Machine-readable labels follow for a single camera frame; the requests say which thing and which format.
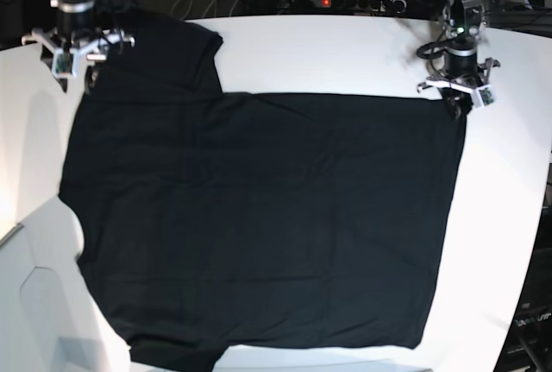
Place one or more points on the black power strip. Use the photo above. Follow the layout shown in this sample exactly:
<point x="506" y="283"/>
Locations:
<point x="371" y="7"/>

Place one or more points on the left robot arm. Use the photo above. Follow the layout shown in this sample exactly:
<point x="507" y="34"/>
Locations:
<point x="455" y="51"/>

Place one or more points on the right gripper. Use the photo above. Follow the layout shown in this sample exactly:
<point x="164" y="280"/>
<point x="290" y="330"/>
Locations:
<point x="94" y="46"/>

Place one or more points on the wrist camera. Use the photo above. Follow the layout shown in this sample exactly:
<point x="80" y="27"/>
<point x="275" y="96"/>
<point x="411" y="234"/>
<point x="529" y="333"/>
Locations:
<point x="483" y="96"/>
<point x="63" y="64"/>

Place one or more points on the black T-shirt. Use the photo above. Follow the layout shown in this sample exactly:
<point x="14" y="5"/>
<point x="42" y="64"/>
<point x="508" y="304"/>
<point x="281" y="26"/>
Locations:
<point x="290" y="221"/>

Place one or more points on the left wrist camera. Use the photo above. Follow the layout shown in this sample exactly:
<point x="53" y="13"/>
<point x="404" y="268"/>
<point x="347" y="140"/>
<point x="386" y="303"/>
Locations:
<point x="483" y="96"/>

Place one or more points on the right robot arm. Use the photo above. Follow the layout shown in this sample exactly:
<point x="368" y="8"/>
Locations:
<point x="76" y="15"/>

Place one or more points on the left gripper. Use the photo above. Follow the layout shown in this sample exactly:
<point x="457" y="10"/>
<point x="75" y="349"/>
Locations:
<point x="464" y="84"/>

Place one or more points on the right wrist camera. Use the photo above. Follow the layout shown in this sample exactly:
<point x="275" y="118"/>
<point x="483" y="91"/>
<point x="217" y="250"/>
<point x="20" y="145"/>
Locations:
<point x="63" y="64"/>

